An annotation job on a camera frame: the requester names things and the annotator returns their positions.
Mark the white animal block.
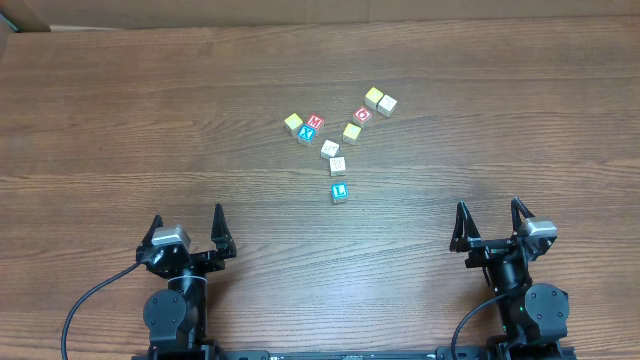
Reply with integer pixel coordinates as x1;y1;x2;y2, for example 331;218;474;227
320;140;340;159

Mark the white block upper right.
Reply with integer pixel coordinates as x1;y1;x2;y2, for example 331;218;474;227
377;94;397;117

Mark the yellow block centre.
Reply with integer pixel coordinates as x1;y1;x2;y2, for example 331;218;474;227
342;123;361;145

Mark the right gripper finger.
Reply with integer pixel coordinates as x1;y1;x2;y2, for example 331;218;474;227
511;197;535;233
449;201;482;253

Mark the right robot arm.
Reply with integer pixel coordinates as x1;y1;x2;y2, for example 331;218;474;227
441;198;577;360

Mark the yellow block left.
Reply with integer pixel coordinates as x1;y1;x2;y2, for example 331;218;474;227
284;113;304;135

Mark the blue L block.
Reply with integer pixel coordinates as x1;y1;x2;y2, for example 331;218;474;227
331;183;349;203

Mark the yellow block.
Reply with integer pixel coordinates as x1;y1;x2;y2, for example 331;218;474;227
364;87;384;110
342;123;361;145
284;113;304;135

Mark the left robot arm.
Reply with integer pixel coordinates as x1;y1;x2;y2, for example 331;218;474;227
136;204;237;360

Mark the red O block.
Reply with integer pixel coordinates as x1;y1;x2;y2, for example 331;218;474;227
352;106;373;128

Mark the red M block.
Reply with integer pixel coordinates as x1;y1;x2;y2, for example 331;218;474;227
306;114;325;133

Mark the white W block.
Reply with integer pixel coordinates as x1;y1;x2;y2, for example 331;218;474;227
329;157;346;177

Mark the yellow block upper right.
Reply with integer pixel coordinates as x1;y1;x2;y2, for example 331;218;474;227
364;87;384;110

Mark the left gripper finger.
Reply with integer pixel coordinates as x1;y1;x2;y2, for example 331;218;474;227
141;215;163;247
211;203;237;259

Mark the blue X block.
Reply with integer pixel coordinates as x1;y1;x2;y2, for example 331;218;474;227
297;125;317;146

